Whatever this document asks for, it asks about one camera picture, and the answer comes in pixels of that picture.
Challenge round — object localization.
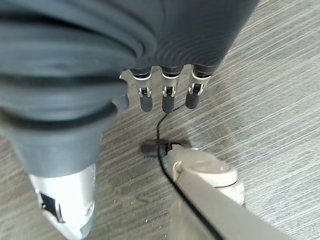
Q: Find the black cable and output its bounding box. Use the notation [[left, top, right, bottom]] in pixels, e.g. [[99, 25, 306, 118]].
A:
[[156, 104, 223, 240]]

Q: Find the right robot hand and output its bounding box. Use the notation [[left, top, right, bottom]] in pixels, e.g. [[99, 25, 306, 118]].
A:
[[0, 0, 261, 240]]

